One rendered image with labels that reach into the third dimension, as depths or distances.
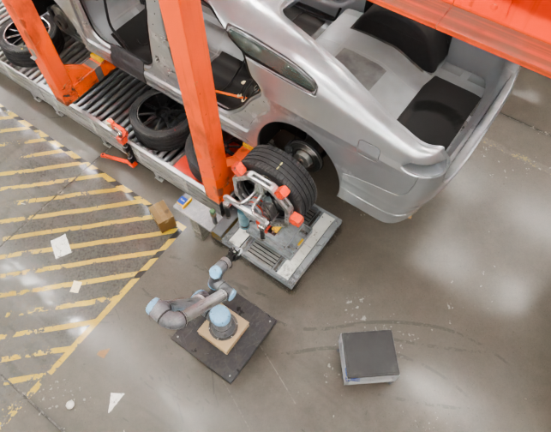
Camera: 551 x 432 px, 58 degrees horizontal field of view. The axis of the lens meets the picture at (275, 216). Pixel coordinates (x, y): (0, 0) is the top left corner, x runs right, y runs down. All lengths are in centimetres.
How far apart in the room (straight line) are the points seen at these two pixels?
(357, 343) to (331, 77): 199
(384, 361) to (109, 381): 220
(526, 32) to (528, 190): 368
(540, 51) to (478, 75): 309
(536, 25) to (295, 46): 188
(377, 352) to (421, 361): 54
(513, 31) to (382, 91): 265
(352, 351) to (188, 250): 177
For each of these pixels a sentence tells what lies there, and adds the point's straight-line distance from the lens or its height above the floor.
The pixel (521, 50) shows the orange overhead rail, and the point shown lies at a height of 300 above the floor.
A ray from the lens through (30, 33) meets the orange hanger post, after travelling 481.
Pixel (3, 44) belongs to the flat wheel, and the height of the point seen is 51.
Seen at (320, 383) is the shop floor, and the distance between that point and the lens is 421.
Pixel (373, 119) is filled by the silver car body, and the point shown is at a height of 170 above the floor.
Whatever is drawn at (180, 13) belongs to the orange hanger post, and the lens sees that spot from 284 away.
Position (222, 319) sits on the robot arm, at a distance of 370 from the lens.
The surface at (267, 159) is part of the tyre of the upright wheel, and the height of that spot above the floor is 117.
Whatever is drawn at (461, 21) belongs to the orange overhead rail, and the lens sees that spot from 191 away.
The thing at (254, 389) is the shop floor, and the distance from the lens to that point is 419.
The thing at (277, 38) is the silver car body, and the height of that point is 188.
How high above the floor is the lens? 411
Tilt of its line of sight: 60 degrees down
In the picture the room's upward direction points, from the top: 1 degrees counter-clockwise
